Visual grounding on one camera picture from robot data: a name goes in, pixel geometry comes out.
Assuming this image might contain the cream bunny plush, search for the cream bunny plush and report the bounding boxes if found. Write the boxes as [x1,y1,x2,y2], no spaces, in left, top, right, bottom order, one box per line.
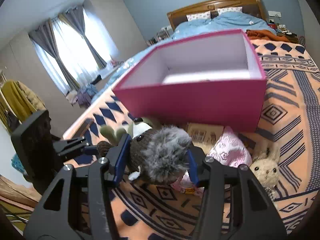
[249,145,280,202]

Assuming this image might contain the green frog plush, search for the green frog plush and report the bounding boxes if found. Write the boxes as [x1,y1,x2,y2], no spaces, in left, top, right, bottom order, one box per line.
[100,117,162,146]

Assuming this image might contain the floral pink tissue pack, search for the floral pink tissue pack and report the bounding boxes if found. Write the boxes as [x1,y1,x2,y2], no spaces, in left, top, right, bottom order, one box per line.
[170,171,204,198]

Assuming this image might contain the pink satin drawstring pouch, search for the pink satin drawstring pouch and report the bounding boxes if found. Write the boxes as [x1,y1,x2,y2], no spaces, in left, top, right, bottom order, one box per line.
[207,126,252,168]

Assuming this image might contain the brown knitted monkey plush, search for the brown knitted monkey plush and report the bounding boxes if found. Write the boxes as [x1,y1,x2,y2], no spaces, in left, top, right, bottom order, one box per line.
[98,126,192,185]

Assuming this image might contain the beige tissue pack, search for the beige tissue pack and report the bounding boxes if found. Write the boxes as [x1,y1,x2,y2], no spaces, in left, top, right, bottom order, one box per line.
[186,123,224,155]

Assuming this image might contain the black smartphone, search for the black smartphone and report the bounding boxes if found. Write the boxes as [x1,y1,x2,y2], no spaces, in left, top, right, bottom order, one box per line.
[73,118,94,138]

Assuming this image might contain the orange patterned blanket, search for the orange patterned blanket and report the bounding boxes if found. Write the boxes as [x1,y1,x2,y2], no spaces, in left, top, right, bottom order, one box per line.
[62,38,320,240]

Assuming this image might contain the clothes pile on windowsill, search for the clothes pile on windowsill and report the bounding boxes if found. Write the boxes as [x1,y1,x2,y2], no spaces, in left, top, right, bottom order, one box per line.
[66,84,98,108]

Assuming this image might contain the mustard yellow garment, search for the mustard yellow garment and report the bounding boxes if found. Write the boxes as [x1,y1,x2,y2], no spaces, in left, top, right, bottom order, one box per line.
[1,80,46,134]

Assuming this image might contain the grey curtains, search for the grey curtains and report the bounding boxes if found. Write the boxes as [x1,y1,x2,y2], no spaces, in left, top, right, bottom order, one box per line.
[29,4,117,95]

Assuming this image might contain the pink cardboard storage box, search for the pink cardboard storage box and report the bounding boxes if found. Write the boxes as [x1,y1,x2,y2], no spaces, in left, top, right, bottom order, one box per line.
[113,29,266,132]

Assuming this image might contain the orange brown garment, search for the orange brown garment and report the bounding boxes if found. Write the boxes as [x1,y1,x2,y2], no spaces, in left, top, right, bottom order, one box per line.
[246,30,290,42]

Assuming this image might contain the left floral pillow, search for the left floral pillow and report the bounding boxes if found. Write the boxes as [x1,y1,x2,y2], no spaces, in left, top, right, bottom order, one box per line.
[186,11,211,22]

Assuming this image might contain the floral pillow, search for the floral pillow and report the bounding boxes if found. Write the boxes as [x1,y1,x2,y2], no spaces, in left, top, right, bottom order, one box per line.
[216,7,242,15]
[186,11,211,22]

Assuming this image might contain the wooden nightstand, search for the wooden nightstand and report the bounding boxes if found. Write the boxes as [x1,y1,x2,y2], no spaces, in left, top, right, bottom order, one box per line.
[268,22,306,46]

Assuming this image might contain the blue floral duvet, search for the blue floral duvet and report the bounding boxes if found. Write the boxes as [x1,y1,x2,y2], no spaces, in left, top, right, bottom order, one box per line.
[91,11,276,103]

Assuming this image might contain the right floral pillow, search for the right floral pillow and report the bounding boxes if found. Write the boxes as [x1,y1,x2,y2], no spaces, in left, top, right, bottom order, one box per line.
[216,7,242,15]

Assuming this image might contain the wooden headboard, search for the wooden headboard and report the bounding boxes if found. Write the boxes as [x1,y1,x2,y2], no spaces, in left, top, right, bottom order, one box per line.
[167,0,266,30]

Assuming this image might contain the black tracking camera left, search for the black tracking camera left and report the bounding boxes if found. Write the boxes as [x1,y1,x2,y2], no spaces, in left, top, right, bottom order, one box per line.
[11,110,55,188]

